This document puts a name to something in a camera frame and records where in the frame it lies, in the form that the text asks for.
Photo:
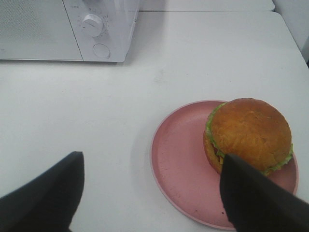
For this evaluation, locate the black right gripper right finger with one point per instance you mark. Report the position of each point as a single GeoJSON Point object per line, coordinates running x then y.
{"type": "Point", "coordinates": [253, 203]}

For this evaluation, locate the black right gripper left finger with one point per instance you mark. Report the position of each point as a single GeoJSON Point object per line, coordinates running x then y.
{"type": "Point", "coordinates": [48, 202]}

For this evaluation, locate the burger with lettuce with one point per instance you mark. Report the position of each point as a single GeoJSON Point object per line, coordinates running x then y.
{"type": "Point", "coordinates": [251, 129]}

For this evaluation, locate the white microwave oven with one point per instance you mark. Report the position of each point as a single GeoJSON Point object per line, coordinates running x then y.
{"type": "Point", "coordinates": [118, 16]}

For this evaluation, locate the round microwave door button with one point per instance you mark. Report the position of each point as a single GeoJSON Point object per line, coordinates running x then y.
{"type": "Point", "coordinates": [101, 51]}

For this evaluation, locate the pink round plate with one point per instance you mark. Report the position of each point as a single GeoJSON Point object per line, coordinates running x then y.
{"type": "Point", "coordinates": [185, 176]}

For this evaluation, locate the white microwave door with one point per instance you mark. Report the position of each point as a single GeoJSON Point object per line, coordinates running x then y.
{"type": "Point", "coordinates": [36, 30]}

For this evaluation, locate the white microwave knob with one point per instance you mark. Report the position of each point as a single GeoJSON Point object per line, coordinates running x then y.
{"type": "Point", "coordinates": [92, 25]}

